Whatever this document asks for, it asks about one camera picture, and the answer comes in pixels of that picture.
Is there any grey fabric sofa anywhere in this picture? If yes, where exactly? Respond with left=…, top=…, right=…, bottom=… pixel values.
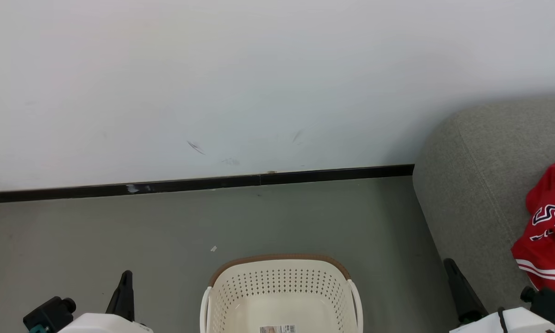
left=412, top=95, right=555, bottom=315

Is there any red basketball jersey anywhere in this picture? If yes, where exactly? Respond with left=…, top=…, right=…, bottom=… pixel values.
left=511, top=154, right=555, bottom=300

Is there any cream perforated laundry basket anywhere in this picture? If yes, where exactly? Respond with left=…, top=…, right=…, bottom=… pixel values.
left=200, top=253, right=364, bottom=333

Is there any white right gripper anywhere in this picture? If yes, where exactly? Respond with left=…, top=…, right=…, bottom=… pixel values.
left=444, top=258, right=555, bottom=333

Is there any black baseboard strip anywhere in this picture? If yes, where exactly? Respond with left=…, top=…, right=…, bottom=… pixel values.
left=0, top=164, right=415, bottom=204

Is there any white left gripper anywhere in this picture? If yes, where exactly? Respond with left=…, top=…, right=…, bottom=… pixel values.
left=57, top=271, right=154, bottom=333

